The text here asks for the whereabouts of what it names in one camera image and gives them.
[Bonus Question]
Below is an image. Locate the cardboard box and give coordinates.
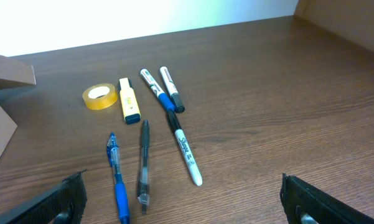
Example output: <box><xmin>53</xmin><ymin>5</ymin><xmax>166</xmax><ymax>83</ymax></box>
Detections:
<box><xmin>0</xmin><ymin>55</ymin><xmax>36</xmax><ymax>157</ymax></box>

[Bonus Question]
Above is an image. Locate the white marker blue cap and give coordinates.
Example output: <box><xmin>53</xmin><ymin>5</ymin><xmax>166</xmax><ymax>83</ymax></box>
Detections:
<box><xmin>140</xmin><ymin>68</ymin><xmax>175</xmax><ymax>111</ymax></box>

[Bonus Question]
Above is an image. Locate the yellow highlighter marker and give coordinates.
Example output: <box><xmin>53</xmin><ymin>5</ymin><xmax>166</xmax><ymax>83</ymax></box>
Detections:
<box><xmin>119</xmin><ymin>78</ymin><xmax>141</xmax><ymax>124</ymax></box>

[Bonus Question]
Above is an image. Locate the blue ballpoint pen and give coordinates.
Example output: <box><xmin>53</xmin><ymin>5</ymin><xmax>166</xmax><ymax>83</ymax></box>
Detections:
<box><xmin>106</xmin><ymin>133</ymin><xmax>130</xmax><ymax>224</ymax></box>

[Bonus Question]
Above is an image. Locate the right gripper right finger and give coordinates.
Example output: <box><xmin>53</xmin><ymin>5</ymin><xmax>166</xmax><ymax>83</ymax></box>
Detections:
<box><xmin>279</xmin><ymin>173</ymin><xmax>374</xmax><ymax>224</ymax></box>

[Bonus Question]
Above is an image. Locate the white marker black cap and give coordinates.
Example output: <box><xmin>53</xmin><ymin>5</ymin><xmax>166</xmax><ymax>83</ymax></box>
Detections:
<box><xmin>159</xmin><ymin>66</ymin><xmax>185</xmax><ymax>113</ymax></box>

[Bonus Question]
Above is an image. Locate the yellow tape roll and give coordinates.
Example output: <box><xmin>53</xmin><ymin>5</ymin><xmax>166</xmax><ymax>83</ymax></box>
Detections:
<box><xmin>82</xmin><ymin>83</ymin><xmax>118</xmax><ymax>110</ymax></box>

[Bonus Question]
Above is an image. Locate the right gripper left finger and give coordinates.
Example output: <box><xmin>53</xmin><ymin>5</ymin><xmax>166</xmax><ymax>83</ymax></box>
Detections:
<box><xmin>0</xmin><ymin>171</ymin><xmax>87</xmax><ymax>224</ymax></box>

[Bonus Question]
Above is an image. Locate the black ballpoint pen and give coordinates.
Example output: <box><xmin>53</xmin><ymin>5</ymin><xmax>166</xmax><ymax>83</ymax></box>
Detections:
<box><xmin>138</xmin><ymin>119</ymin><xmax>150</xmax><ymax>215</ymax></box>

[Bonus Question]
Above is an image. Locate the black sharpie marker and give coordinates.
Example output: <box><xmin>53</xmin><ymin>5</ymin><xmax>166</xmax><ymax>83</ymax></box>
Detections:
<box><xmin>167</xmin><ymin>110</ymin><xmax>203</xmax><ymax>186</ymax></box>

